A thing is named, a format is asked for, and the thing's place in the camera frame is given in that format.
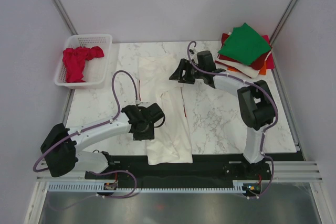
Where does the folded dark red t-shirt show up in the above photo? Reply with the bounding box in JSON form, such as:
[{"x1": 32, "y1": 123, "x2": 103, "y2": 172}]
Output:
[{"x1": 219, "y1": 33, "x2": 269, "y2": 70}]

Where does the folded orange t-shirt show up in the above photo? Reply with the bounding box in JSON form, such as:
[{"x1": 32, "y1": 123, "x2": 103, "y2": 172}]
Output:
[{"x1": 227, "y1": 62, "x2": 267, "y2": 78}]

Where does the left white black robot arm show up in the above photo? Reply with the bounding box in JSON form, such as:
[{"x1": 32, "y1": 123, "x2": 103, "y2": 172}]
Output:
[{"x1": 40, "y1": 103, "x2": 165, "y2": 178}]

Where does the purple cable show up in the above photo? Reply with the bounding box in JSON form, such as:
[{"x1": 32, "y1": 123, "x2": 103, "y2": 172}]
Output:
[
  {"x1": 33, "y1": 70, "x2": 139, "y2": 211},
  {"x1": 186, "y1": 41, "x2": 278, "y2": 200}
]

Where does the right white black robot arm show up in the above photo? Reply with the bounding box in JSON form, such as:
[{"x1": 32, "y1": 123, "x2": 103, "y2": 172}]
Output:
[{"x1": 169, "y1": 49, "x2": 278, "y2": 179}]

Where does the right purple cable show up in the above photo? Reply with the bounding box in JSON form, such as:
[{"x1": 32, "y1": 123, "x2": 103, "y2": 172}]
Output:
[{"x1": 186, "y1": 41, "x2": 278, "y2": 200}]

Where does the folded pink red t-shirt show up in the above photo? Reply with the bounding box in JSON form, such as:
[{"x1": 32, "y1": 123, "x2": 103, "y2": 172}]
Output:
[{"x1": 259, "y1": 34, "x2": 275, "y2": 70}]

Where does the white plastic basket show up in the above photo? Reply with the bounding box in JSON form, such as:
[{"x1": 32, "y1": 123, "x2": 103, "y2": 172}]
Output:
[{"x1": 54, "y1": 34, "x2": 112, "y2": 89}]

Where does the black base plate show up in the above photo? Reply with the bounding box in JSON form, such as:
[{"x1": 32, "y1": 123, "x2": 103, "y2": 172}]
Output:
[{"x1": 85, "y1": 154, "x2": 271, "y2": 188}]

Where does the left aluminium corner post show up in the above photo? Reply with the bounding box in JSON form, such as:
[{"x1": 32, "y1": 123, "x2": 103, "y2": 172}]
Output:
[{"x1": 51, "y1": 0, "x2": 78, "y2": 35}]

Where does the white slotted cable duct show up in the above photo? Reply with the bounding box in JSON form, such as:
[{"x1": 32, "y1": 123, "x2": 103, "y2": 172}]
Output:
[{"x1": 47, "y1": 181, "x2": 261, "y2": 194}]

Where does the crumpled red t-shirt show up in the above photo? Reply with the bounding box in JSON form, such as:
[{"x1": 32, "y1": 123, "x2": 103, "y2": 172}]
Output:
[{"x1": 62, "y1": 46, "x2": 104, "y2": 83}]

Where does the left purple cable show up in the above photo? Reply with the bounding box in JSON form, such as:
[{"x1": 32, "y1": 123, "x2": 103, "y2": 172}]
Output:
[{"x1": 33, "y1": 70, "x2": 139, "y2": 211}]

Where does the aluminium corner post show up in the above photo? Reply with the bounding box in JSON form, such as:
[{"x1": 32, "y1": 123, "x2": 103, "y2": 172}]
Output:
[
  {"x1": 51, "y1": 0, "x2": 78, "y2": 35},
  {"x1": 270, "y1": 0, "x2": 314, "y2": 45}
]

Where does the white coca-cola t-shirt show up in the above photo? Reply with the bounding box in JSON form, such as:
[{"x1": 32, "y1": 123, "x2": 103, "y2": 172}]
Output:
[{"x1": 138, "y1": 54, "x2": 193, "y2": 165}]

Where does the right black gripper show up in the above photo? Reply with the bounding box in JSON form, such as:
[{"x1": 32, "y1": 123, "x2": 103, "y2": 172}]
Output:
[{"x1": 169, "y1": 58, "x2": 205, "y2": 84}]

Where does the right aluminium corner post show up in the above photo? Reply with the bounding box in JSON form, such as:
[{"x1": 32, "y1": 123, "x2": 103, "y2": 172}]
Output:
[{"x1": 270, "y1": 0, "x2": 314, "y2": 45}]

